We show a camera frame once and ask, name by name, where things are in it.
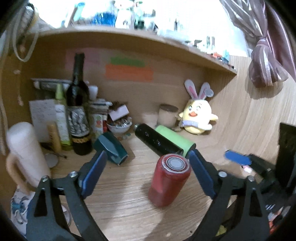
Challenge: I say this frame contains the fruit-print carton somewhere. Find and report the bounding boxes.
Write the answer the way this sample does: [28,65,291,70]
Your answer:
[91,113,104,141]

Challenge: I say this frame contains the purple tied curtain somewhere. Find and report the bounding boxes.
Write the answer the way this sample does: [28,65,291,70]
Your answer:
[220,1,295,88]

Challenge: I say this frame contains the green paper note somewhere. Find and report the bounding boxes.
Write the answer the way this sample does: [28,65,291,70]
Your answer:
[110,57,145,68]

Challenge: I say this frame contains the small white card box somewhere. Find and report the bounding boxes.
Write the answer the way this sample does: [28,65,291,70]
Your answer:
[108,104,130,121]

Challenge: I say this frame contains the teal hexagonal cup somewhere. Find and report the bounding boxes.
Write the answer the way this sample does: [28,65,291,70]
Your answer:
[93,132,128,166]

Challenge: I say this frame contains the green thermos tumbler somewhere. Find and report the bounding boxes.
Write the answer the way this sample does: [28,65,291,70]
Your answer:
[155,125,196,157]

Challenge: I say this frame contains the white paper sheet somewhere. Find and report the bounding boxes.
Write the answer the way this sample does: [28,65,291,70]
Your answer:
[29,99,56,143]

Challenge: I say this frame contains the cream tall handled mug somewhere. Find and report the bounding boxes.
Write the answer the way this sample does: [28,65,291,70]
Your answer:
[6,122,51,195]

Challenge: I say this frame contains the dark wine bottle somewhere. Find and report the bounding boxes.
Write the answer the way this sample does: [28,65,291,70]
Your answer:
[66,53,92,156]

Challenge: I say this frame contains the white bowl of pebbles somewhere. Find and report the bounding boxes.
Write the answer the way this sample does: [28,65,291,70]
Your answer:
[107,116,132,135]

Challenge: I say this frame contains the pink paper note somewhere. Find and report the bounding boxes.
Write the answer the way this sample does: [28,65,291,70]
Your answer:
[65,47,102,72]

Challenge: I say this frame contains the green tube bottle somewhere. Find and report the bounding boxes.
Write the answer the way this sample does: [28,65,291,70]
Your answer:
[55,83,72,151]

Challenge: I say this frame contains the wooden shelf board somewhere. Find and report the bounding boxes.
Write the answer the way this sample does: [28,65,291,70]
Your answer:
[38,26,237,75]

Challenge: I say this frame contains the yellow bunny-eared chick plush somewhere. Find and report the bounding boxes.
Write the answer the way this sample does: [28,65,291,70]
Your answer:
[178,79,218,135]

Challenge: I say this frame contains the stack of papers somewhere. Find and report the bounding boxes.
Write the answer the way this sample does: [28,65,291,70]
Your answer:
[88,99,113,113]

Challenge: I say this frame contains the red thermos cup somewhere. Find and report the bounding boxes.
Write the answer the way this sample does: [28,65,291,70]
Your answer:
[148,154,191,207]

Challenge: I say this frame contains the white hanging cord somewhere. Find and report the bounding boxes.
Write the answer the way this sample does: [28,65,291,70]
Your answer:
[0,4,40,107]

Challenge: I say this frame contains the black thermos tumbler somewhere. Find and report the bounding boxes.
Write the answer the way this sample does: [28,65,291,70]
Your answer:
[134,123,184,156]

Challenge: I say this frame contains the orange paper note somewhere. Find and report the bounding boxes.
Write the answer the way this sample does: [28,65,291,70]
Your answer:
[105,64,154,82]

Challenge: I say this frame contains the beige enamel mug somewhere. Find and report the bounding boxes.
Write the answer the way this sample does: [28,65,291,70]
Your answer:
[157,104,179,128]

